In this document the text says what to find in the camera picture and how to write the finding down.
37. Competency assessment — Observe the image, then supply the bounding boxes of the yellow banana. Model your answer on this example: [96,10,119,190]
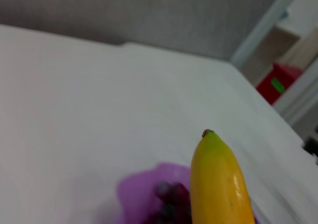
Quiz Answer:
[189,129,257,224]

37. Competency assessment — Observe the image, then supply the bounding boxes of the dark red grape bunch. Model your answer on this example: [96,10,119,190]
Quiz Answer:
[153,181,192,224]

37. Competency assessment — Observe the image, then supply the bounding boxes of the purple wavy plastic bowl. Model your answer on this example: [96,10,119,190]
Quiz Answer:
[116,161,263,224]

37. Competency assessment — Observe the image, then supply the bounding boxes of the red bin with green label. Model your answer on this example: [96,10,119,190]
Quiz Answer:
[255,62,303,106]

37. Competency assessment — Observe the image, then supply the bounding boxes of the black object beside table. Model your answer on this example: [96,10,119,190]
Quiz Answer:
[303,136,318,159]

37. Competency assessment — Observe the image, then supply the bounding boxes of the white shelf frame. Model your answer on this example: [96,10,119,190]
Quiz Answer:
[230,0,318,127]

